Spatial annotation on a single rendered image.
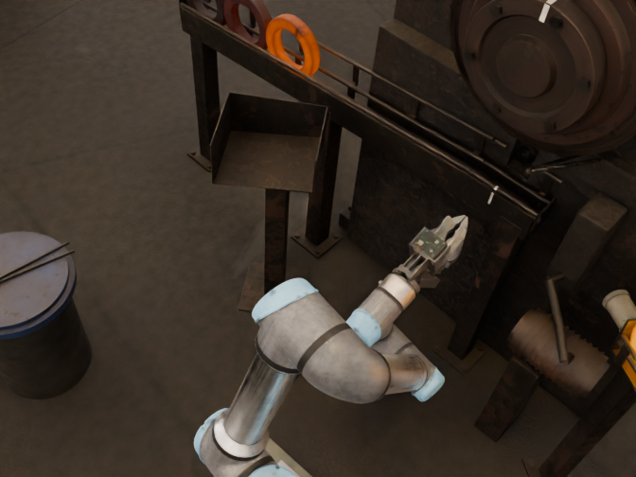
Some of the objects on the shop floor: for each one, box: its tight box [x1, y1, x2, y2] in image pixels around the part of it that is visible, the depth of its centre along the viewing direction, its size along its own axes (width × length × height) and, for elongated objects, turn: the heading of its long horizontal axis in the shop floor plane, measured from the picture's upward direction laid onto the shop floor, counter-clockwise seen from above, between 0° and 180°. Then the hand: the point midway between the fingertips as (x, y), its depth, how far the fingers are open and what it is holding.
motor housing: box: [474, 308, 610, 443], centre depth 189 cm, size 13×22×54 cm, turn 44°
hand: (462, 221), depth 160 cm, fingers closed
